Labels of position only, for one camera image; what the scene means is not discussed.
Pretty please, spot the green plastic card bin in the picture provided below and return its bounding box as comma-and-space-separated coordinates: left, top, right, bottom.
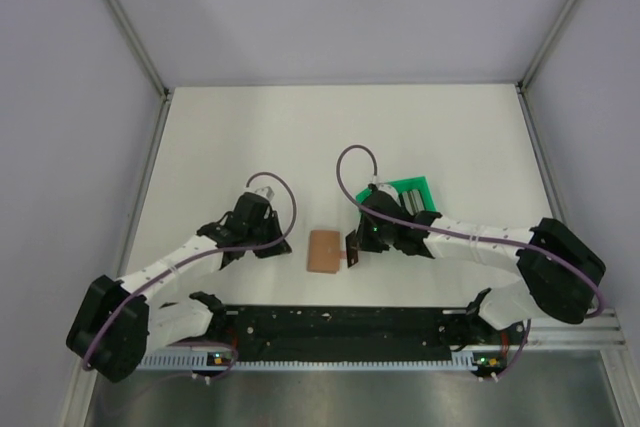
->
356, 176, 442, 222

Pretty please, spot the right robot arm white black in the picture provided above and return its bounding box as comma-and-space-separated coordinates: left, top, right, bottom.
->
355, 184, 606, 343

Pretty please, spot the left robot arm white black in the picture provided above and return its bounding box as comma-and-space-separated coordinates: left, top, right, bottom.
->
66, 189, 293, 383

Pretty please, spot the stack of light cards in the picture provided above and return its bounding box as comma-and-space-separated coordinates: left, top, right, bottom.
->
400, 189, 430, 215

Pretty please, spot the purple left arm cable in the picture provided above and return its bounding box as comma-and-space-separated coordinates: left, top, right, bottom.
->
82, 171, 300, 378

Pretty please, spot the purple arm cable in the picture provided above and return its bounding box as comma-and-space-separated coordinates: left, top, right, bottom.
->
82, 171, 300, 378
335, 145, 606, 383

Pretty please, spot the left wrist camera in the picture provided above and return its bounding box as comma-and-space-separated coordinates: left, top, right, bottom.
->
253, 186, 275, 202

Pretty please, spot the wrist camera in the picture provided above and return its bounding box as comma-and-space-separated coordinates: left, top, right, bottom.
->
369, 175, 386, 188
253, 186, 275, 202

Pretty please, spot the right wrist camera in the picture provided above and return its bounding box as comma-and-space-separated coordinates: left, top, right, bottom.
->
369, 175, 386, 188

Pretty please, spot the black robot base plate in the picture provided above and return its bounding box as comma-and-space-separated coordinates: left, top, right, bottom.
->
209, 305, 524, 361

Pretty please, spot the grey slotted cable duct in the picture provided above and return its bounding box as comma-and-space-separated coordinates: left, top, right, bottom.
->
137, 349, 501, 372

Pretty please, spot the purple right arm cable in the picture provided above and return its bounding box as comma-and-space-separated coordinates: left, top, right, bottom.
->
335, 145, 606, 383

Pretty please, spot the aluminium frame rail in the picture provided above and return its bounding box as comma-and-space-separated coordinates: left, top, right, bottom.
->
527, 309, 626, 351

